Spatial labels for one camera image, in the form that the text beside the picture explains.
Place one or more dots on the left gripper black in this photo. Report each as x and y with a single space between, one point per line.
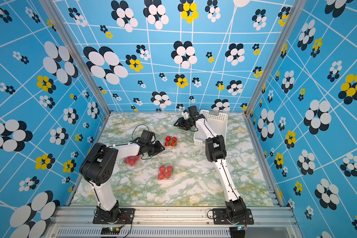
159 147

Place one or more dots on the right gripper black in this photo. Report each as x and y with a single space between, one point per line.
181 123

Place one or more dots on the red strawberry basket top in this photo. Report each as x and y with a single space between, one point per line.
173 139

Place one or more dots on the clear plastic clamshell container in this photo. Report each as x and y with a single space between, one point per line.
172 172

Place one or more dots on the white perforated plastic basket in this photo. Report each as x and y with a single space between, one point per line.
218 123

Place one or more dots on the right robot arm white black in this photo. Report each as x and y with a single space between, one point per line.
216 154

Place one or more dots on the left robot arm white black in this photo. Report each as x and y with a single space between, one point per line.
98 166

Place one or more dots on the green circuit board left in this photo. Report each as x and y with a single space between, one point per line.
110 231

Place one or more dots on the green circuit board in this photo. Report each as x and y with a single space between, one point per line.
237 232
110 231

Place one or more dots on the green circuit board right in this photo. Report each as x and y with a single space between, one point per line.
237 232

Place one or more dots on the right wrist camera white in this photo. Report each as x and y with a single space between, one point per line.
185 114

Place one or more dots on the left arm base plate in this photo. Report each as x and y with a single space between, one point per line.
115 216

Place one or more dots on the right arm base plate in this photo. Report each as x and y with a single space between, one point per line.
221 216

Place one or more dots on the left aluminium corner post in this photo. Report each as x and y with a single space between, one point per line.
65 35

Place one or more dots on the aluminium corner post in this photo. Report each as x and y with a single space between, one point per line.
282 39
65 35

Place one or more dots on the aluminium front rail frame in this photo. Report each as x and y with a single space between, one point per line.
173 222

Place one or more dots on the right aluminium corner post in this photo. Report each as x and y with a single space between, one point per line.
282 39

